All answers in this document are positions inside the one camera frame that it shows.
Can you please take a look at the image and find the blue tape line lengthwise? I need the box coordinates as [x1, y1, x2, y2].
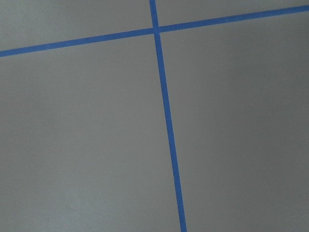
[149, 0, 187, 232]

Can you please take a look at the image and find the blue tape line crosswise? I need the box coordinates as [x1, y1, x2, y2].
[0, 5, 309, 57]

